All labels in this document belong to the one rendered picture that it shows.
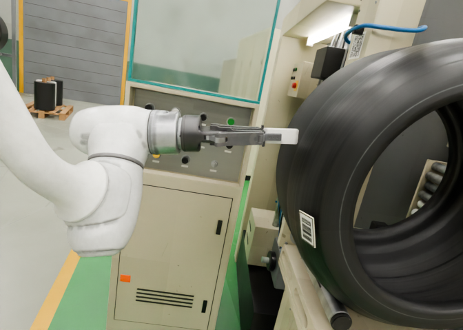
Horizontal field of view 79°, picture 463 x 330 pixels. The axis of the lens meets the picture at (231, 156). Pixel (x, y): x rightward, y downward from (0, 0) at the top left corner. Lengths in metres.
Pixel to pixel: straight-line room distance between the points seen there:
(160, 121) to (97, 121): 0.11
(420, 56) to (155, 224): 1.16
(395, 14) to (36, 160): 0.91
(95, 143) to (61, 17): 9.34
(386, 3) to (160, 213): 1.13
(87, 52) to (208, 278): 8.69
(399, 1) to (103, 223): 0.91
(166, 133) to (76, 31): 9.23
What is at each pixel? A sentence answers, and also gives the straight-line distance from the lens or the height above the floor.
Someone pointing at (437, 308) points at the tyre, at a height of 0.98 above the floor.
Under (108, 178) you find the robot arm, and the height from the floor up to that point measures 1.16.
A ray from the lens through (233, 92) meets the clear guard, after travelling 1.21.
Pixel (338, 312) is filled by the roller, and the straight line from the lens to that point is 0.71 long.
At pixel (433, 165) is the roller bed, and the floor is 1.18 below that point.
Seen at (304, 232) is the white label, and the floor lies 1.09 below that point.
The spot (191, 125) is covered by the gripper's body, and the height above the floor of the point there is 1.25.
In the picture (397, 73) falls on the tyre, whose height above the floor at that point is 1.40.
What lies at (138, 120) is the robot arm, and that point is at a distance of 0.56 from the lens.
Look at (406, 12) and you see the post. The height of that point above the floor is 1.61.
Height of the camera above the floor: 1.34
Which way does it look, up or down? 14 degrees down
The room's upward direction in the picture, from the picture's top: 11 degrees clockwise
